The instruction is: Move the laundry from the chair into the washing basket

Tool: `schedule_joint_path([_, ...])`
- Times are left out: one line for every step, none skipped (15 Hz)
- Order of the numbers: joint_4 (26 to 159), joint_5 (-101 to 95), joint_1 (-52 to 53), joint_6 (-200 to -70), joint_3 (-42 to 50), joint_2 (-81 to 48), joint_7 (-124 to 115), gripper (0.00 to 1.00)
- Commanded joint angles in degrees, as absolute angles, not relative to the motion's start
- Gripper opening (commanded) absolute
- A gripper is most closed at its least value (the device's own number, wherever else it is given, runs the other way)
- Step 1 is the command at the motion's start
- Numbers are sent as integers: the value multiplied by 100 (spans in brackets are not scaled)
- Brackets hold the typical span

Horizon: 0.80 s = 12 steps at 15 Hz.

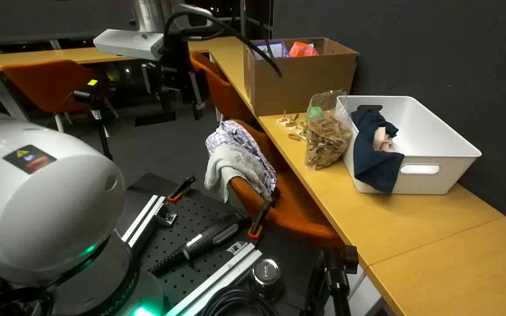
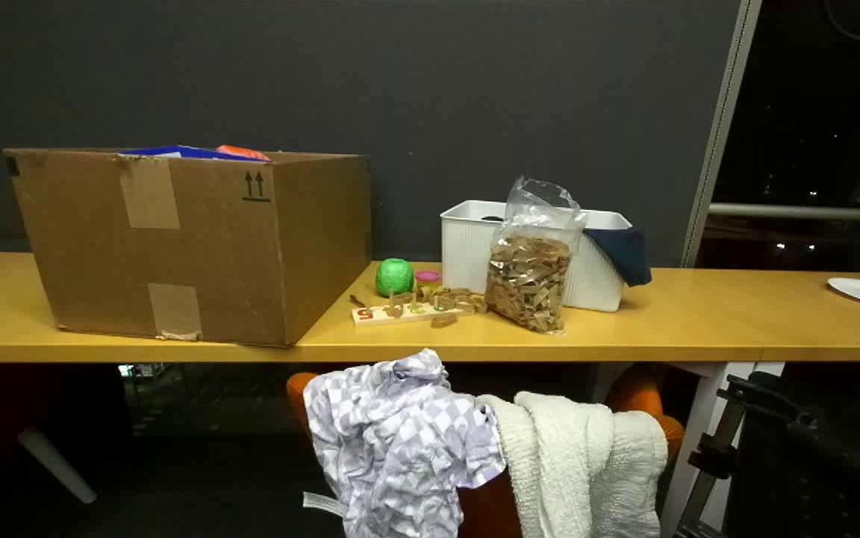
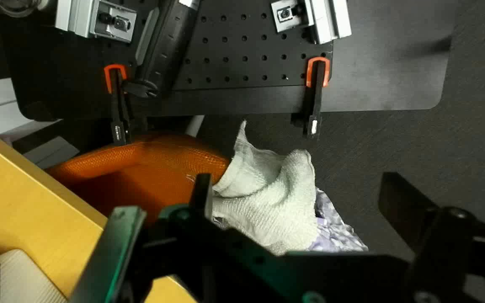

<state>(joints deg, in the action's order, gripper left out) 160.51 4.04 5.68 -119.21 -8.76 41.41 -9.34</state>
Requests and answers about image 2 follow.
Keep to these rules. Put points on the blue purple item in box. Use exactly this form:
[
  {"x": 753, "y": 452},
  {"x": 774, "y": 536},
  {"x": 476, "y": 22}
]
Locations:
[{"x": 172, "y": 155}]

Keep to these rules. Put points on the white table leg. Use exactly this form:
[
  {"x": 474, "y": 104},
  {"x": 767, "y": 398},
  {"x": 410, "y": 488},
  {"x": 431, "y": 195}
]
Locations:
[
  {"x": 59, "y": 467},
  {"x": 695, "y": 421}
]

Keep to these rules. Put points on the orange chair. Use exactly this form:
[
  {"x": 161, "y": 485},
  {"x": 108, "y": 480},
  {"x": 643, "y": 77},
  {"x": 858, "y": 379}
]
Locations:
[{"x": 490, "y": 509}]

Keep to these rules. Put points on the large cardboard box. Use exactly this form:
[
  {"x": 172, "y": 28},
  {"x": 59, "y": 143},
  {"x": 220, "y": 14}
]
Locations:
[{"x": 202, "y": 249}]

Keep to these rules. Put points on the dark blue cloth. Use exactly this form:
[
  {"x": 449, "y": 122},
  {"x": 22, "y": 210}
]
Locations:
[{"x": 626, "y": 256}]

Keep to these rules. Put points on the black tripod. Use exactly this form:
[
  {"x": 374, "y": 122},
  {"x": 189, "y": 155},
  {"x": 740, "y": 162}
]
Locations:
[{"x": 716, "y": 458}]

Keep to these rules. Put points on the green round toy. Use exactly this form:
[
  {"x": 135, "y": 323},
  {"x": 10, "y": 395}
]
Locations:
[{"x": 395, "y": 277}]

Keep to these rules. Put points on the purple white patterned cloth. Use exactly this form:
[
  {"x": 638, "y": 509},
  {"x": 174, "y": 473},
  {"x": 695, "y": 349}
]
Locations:
[{"x": 402, "y": 451}]

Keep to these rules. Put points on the orange item in box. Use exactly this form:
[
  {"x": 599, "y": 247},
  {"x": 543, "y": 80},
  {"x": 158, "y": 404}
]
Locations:
[{"x": 241, "y": 155}]

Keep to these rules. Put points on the clear bag of brown chips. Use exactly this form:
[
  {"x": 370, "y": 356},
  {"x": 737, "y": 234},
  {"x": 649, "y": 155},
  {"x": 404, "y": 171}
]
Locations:
[{"x": 531, "y": 279}]

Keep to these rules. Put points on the small pink object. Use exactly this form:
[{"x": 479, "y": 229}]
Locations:
[{"x": 428, "y": 277}]

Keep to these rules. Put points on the white fluffy towel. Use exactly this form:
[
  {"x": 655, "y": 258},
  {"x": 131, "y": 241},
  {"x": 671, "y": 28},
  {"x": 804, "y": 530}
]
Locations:
[{"x": 570, "y": 467}]

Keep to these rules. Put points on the white window frame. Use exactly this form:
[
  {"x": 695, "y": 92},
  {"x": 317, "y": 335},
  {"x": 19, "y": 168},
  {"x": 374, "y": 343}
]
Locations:
[{"x": 725, "y": 122}]

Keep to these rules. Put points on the wooden puzzle board with pieces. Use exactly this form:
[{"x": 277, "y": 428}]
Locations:
[{"x": 402, "y": 312}]

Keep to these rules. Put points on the white plastic washing basket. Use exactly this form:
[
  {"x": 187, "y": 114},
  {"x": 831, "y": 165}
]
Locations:
[{"x": 465, "y": 249}]

